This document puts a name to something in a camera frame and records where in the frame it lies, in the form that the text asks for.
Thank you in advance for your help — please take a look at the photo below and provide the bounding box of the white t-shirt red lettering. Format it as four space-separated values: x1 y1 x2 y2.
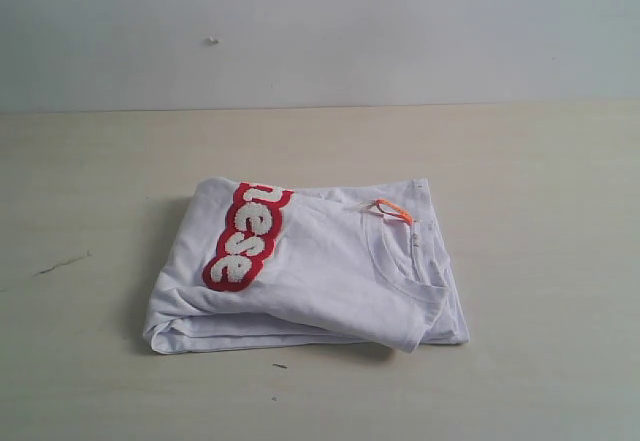
143 178 469 354

